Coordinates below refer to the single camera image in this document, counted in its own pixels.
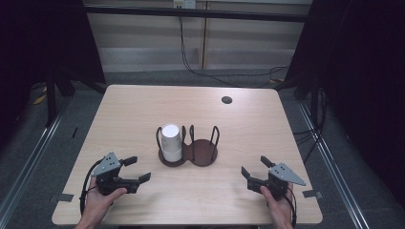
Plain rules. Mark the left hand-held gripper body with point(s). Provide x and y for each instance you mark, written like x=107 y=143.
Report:
x=108 y=165

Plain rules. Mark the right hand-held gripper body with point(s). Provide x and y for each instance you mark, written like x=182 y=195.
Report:
x=285 y=175

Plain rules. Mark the stack of white paper cups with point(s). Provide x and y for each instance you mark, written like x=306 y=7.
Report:
x=171 y=143

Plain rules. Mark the person's right hand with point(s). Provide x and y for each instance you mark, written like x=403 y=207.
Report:
x=280 y=210

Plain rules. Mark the person's left hand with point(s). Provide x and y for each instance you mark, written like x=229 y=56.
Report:
x=97 y=205

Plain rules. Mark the grey tape strip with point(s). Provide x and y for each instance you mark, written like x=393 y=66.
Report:
x=65 y=197
x=312 y=193

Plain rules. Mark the black floor tape strip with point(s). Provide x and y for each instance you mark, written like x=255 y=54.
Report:
x=74 y=132

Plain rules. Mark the dark round table grommet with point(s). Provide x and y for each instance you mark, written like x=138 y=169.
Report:
x=226 y=100

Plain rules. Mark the black metal stand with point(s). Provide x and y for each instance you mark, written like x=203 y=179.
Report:
x=315 y=101

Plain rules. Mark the black curtain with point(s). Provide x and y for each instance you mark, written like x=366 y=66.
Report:
x=38 y=38
x=359 y=79

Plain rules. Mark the black horizontal bar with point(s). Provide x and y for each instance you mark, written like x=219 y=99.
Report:
x=191 y=13

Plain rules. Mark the metal floor rail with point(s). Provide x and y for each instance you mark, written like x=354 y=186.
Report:
x=332 y=165
x=30 y=162

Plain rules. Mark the white wall outlet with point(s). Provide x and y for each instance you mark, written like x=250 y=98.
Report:
x=184 y=3

